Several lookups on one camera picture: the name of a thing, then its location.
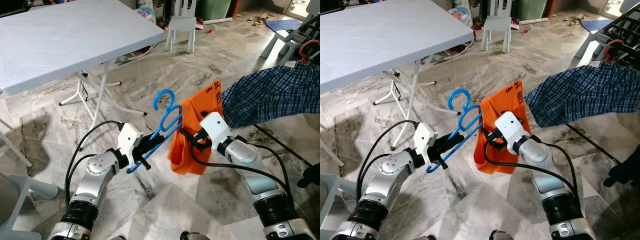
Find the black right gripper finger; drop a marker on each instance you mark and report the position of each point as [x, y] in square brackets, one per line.
[495, 147]
[194, 147]
[187, 134]
[488, 134]

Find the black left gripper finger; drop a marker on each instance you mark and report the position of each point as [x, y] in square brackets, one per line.
[451, 145]
[450, 137]
[155, 145]
[154, 137]

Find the blue plastic hanger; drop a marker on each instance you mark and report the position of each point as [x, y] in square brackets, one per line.
[179, 112]
[478, 112]
[458, 90]
[163, 91]

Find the orange shirt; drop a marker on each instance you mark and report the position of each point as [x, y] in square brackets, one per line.
[197, 107]
[500, 102]

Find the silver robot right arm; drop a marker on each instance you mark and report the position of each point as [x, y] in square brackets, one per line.
[545, 170]
[250, 170]

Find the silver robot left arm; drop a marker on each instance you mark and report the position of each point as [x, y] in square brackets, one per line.
[90, 190]
[385, 190]

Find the blue plaid shirt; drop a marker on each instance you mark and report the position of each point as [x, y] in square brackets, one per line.
[580, 95]
[270, 95]

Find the white folding table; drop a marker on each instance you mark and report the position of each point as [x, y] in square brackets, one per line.
[65, 40]
[390, 40]

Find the white tube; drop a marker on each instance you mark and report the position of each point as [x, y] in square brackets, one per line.
[217, 21]
[534, 21]

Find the colourful plastic bag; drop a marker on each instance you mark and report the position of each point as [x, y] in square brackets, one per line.
[146, 14]
[462, 15]

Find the green bin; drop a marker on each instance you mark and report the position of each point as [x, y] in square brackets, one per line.
[216, 9]
[530, 9]

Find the brown crumpled scraps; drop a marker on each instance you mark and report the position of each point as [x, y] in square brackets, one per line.
[256, 21]
[571, 21]

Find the blue floor mat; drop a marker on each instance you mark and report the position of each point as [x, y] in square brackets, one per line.
[282, 25]
[596, 25]

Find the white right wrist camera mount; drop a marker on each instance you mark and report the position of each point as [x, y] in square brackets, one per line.
[216, 127]
[511, 129]

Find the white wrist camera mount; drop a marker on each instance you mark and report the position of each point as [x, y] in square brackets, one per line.
[130, 140]
[216, 127]
[511, 129]
[425, 140]

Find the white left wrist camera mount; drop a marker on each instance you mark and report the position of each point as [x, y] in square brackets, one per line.
[130, 140]
[425, 140]

